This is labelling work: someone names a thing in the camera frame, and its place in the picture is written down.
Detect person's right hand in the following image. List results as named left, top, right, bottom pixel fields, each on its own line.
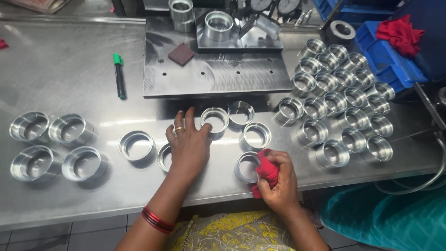
left=256, top=150, right=301, bottom=214

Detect person's left hand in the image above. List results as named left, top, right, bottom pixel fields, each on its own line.
left=165, top=106, right=213, bottom=177

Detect small red wiping cloth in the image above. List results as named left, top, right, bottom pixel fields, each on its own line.
left=251, top=149, right=280, bottom=199

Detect shiny metal ring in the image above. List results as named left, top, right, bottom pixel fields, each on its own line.
left=157, top=142, right=173, bottom=173
left=228, top=101, right=255, bottom=127
left=234, top=151, right=261, bottom=185
left=201, top=107, right=230, bottom=135
left=118, top=130, right=156, bottom=162
left=241, top=122, right=272, bottom=150

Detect yellow floral clothing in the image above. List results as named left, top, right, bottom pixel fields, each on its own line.
left=167, top=210, right=297, bottom=251

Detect red bangles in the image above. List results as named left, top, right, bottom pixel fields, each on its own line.
left=141, top=205, right=176, bottom=234

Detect group of metal bushings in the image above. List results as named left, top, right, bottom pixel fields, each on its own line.
left=275, top=38, right=397, bottom=169

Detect maroon abrasive pad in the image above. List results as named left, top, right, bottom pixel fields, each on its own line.
left=167, top=43, right=196, bottom=67

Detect green and black marker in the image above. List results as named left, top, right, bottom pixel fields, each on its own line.
left=112, top=53, right=126, bottom=100

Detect shiny metal cup bushing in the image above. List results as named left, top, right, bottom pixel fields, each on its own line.
left=9, top=111, right=51, bottom=143
left=48, top=114, right=94, bottom=145
left=62, top=146, right=108, bottom=182
left=10, top=145, right=60, bottom=183

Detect tall metal cylinder sleeve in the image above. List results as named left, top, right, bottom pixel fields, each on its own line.
left=169, top=0, right=194, bottom=22
left=173, top=16, right=196, bottom=33

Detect metal bushing in fixture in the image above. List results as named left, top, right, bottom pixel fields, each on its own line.
left=204, top=10, right=235, bottom=43

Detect steel gauge fixture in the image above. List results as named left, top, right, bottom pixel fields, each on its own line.
left=194, top=6, right=285, bottom=54

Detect blue plastic crate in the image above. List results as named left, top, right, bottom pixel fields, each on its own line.
left=354, top=20, right=429, bottom=93

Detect round dial gauge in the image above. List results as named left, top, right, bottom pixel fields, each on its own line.
left=277, top=0, right=302, bottom=16
left=249, top=0, right=273, bottom=13

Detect blue plastic bin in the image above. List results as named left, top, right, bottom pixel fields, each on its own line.
left=313, top=0, right=401, bottom=29

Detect large red rag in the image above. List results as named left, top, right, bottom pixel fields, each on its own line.
left=376, top=14, right=425, bottom=58

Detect dark blue drum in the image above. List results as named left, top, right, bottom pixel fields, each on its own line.
left=387, top=0, right=446, bottom=82

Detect pinkish folded cloth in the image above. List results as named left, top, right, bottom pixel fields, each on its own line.
left=5, top=0, right=72, bottom=14

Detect large steel base plate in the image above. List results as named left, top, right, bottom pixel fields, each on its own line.
left=143, top=16, right=293, bottom=99

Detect clear plastic hose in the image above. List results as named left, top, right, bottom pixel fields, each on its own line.
left=374, top=131, right=446, bottom=195

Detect dark steel ring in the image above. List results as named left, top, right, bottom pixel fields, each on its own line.
left=325, top=20, right=357, bottom=46

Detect metal side bracket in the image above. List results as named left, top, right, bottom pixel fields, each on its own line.
left=413, top=83, right=446, bottom=131

